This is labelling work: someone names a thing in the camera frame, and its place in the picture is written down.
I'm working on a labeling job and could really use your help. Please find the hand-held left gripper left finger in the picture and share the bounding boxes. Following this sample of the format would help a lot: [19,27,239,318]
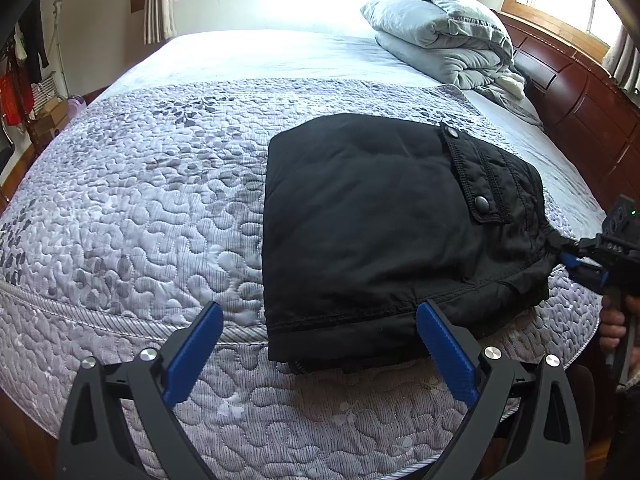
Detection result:
[56,301,224,480]

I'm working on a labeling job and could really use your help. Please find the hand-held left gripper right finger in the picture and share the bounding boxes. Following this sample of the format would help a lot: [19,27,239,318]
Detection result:
[416,300,586,480]

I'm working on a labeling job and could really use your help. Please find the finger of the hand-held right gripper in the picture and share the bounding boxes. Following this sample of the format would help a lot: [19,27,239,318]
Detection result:
[559,252,609,292]
[550,237,603,262]

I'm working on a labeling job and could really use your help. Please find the black jacket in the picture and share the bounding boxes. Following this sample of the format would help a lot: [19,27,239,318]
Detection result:
[261,112,563,376]

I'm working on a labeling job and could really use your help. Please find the person's right hand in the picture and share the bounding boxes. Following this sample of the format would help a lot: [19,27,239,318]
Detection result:
[599,292,629,354]

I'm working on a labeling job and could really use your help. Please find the dark wooden headboard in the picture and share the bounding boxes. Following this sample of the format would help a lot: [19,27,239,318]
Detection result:
[492,10,640,211]

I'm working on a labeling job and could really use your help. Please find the quilted grey bedspread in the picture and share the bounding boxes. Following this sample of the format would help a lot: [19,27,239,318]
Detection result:
[0,77,603,480]

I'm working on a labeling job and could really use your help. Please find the white fleece cloth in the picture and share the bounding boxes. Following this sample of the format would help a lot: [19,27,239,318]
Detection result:
[492,71,526,100]

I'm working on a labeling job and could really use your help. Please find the beige curtain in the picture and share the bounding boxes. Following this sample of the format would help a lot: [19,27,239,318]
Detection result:
[144,0,177,45]
[602,24,640,93]

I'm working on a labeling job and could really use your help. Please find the folded grey duvet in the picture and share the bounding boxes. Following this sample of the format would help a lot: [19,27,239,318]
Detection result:
[360,0,516,88]

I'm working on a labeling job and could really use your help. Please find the cardboard box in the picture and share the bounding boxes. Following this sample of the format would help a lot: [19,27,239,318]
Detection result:
[32,101,71,139]

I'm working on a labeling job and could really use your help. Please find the light grey bed sheet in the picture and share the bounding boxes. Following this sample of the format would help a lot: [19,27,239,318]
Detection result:
[100,29,608,226]

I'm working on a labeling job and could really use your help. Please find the white pole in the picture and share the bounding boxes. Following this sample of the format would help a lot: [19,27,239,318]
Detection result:
[52,2,69,101]

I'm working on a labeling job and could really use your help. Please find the black hanging garment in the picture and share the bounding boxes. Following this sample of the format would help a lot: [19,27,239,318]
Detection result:
[20,0,50,83]

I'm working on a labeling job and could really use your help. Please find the white wire rack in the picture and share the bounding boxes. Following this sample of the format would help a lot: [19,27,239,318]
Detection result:
[32,75,68,110]

